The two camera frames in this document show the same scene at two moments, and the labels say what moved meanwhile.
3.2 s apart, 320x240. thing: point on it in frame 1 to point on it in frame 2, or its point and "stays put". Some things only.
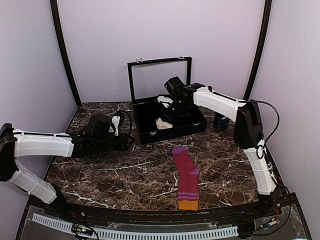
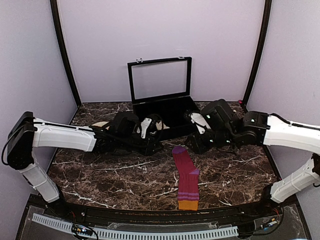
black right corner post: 262,49 stays put
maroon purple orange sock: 188,176 stays put
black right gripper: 169,117 to 198,145
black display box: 147,79 stays put
